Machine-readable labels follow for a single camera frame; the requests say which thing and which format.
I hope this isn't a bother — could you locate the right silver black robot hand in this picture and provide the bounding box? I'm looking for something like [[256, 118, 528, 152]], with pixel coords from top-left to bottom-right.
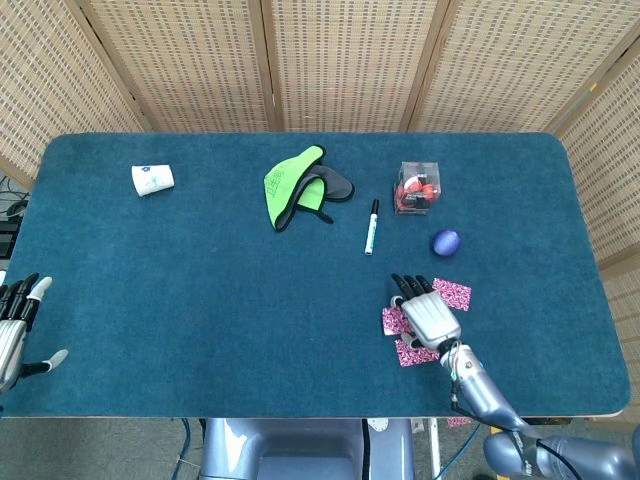
[[389, 273, 462, 350]]

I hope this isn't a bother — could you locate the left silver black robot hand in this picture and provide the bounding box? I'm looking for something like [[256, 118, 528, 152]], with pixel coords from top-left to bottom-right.
[[0, 272, 69, 396]]

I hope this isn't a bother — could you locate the pink patterned card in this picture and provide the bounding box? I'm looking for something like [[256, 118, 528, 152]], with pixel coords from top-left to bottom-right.
[[382, 306, 414, 336], [394, 339, 440, 369], [432, 277, 472, 312]]

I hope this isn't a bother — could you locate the blue ball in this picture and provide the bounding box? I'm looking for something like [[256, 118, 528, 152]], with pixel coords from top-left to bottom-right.
[[431, 228, 462, 259]]

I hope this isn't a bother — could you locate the black electronics box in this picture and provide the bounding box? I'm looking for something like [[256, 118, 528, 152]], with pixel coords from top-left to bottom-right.
[[0, 219, 22, 259]]

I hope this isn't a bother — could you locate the white marker with black cap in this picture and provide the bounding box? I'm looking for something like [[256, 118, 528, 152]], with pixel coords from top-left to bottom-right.
[[363, 198, 381, 257]]

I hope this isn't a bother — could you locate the clear box of red-black parts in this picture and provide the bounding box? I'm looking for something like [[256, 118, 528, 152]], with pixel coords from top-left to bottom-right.
[[392, 160, 442, 217]]

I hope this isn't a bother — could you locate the white metal stand leg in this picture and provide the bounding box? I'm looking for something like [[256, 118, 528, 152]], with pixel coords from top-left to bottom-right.
[[426, 418, 442, 479]]

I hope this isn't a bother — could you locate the green and grey cloth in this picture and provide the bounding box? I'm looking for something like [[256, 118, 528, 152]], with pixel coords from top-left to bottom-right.
[[262, 144, 356, 234]]

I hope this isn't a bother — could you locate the grey-blue robot torso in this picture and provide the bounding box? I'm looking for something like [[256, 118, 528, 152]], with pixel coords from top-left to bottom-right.
[[198, 417, 416, 480]]

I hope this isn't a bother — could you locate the white paper cup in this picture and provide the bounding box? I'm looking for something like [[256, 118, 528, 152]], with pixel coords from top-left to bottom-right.
[[131, 163, 176, 198]]

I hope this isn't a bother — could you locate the blue cable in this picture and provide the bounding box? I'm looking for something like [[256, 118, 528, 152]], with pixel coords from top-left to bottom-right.
[[433, 424, 482, 480], [172, 418, 195, 480]]

